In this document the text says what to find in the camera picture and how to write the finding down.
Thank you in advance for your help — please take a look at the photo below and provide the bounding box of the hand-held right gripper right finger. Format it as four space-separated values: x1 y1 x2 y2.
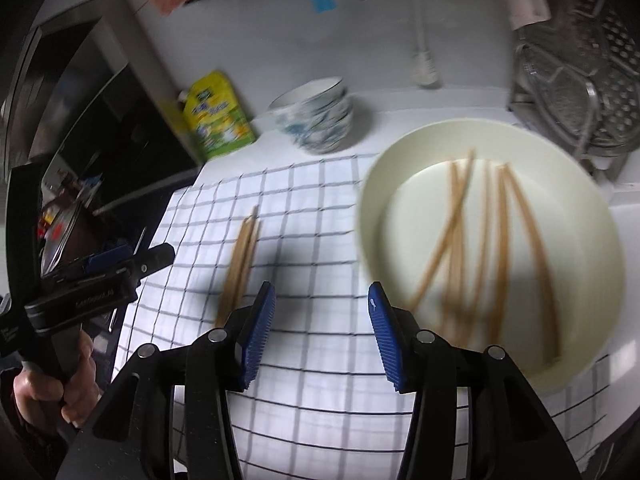
367 281 583 480

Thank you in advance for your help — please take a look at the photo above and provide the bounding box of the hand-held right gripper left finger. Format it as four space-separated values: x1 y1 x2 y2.
55 281 277 480

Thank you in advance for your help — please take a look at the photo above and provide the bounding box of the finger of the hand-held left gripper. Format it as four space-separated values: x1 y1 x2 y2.
55 246 135 281
125 243 176 278

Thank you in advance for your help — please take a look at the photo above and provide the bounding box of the wooden chopstick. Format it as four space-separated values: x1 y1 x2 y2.
235 219 263 311
225 206 258 321
216 215 253 328

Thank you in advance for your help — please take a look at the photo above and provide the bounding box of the large white bowl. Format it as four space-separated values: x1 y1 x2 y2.
356 117 626 395

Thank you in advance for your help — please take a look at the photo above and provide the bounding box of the pile of wooden chopsticks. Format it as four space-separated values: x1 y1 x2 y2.
407 147 563 363

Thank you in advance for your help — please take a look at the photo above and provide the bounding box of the person's left hand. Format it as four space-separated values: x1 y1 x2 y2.
12 330 98 428

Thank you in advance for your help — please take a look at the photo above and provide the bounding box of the white checked cloth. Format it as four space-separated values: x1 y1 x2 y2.
107 152 616 480

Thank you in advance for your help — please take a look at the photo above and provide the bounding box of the black kitchen appliance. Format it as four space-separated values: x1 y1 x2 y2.
0 0 203 221

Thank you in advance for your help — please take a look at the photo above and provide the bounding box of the yellow green refill pouch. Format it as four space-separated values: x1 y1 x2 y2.
179 70 257 162

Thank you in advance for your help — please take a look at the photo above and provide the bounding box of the blue floral patterned bowl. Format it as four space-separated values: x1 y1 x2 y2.
280 95 353 131
269 76 347 111
282 110 356 156

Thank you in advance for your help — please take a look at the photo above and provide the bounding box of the white dish brush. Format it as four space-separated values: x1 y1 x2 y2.
407 0 441 86

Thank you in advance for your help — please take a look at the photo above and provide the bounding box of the metal steamer rack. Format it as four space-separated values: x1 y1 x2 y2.
507 0 640 181

